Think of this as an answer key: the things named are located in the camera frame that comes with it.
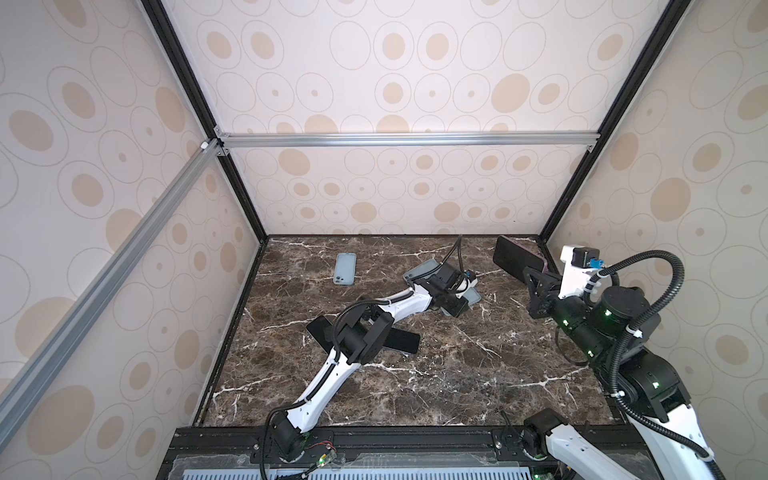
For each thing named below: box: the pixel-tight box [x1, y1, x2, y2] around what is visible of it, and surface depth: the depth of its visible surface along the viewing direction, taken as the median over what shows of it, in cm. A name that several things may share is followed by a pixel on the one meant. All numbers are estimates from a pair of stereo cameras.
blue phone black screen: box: [383, 327, 420, 354], surface depth 94 cm
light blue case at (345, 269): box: [333, 252, 357, 286], surface depth 112 cm
